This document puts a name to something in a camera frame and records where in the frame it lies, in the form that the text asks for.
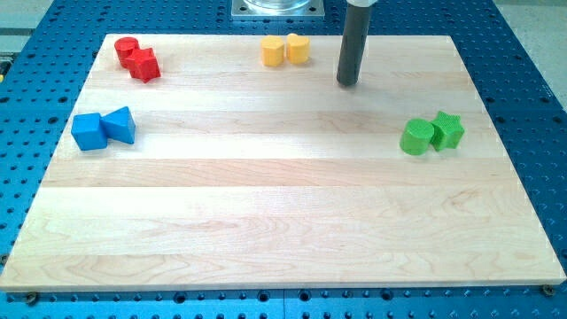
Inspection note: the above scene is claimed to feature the green star block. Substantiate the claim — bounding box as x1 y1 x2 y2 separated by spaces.
431 111 465 151

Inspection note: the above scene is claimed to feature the red star block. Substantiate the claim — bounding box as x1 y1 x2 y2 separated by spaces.
124 48 161 82

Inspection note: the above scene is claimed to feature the light wooden board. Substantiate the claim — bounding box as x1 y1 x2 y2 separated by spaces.
1 34 565 292

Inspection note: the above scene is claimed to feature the yellow pentagon block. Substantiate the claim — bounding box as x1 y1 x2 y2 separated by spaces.
260 35 284 66

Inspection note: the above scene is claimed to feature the yellow cylinder block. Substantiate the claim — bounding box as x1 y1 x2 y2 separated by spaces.
286 33 310 65

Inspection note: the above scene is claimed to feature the green cylinder block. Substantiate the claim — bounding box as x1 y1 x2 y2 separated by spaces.
400 118 435 156

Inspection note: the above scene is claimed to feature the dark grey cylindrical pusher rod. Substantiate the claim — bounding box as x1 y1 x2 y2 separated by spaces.
337 3 372 87

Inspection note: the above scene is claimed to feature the blue triangle block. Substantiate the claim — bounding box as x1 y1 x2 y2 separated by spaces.
101 106 136 144

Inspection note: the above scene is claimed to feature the red cylinder block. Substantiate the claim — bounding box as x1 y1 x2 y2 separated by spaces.
114 36 139 68

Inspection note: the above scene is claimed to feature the blue cube block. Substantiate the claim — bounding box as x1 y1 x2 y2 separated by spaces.
71 113 108 151

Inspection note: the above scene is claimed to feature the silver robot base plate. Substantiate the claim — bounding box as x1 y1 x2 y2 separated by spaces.
229 0 325 19

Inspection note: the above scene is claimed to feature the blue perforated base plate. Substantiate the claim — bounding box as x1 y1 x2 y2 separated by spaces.
1 1 566 318

